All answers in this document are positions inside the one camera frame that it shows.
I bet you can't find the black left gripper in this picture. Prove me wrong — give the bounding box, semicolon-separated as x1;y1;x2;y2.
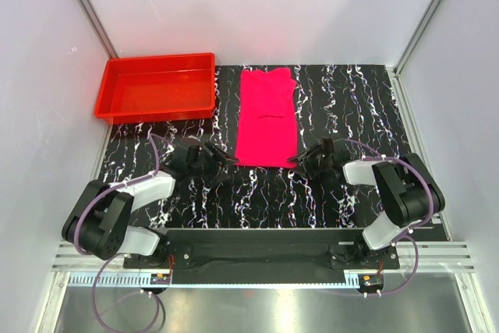
187;140;238;187

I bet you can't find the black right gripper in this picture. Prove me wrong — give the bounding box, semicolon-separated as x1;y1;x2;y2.
288;143;333;180

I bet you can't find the pink t shirt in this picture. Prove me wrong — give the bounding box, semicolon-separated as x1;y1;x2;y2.
235;68;298;168

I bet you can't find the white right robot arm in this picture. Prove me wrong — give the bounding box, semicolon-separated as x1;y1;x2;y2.
288;138;446;268

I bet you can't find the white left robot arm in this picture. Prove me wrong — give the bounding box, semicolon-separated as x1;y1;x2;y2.
62;139;239;267

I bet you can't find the black marbled table mat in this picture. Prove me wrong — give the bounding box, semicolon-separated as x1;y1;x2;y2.
98;65;411;229

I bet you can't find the red plastic bin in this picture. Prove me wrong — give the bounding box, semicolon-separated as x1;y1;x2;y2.
94;52;216;125

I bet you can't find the right orange connector board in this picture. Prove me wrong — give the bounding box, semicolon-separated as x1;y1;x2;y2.
362;274;384;289

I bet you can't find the orange connector board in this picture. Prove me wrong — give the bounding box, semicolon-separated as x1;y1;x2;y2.
150;273;171;285
362;274;384;289

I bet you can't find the left orange connector board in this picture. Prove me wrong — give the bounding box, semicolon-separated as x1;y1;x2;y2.
150;273;171;285

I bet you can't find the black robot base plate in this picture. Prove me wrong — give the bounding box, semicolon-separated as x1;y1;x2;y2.
124;228;400;288

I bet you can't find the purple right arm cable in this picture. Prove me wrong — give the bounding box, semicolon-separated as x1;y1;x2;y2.
338;137;436;298

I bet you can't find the white slotted cable duct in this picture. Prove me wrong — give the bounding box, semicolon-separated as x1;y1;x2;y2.
69;271;360;289

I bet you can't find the aluminium frame rail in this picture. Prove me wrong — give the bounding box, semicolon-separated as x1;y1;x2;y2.
50;241;476;271

